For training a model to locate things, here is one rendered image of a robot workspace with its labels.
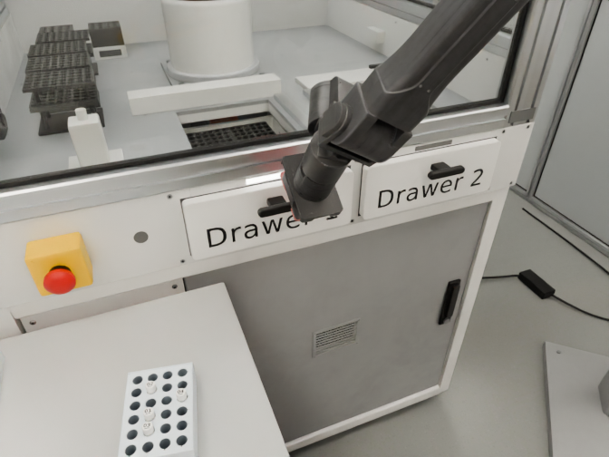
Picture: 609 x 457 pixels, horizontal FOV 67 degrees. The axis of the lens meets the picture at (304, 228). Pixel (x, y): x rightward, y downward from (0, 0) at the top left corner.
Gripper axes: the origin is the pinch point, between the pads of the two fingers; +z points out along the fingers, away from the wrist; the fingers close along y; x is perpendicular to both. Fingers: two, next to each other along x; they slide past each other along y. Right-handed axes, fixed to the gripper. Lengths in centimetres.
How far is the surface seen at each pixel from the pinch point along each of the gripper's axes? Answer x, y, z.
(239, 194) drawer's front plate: 9.0, 4.0, -0.9
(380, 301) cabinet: -22.4, -15.3, 31.6
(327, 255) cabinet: -8.4, -4.9, 17.0
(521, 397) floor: -76, -54, 71
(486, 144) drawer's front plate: -38.8, 4.0, -1.4
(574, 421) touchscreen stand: -82, -63, 60
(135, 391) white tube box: 29.4, -20.1, -1.2
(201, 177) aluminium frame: 14.3, 7.2, -2.8
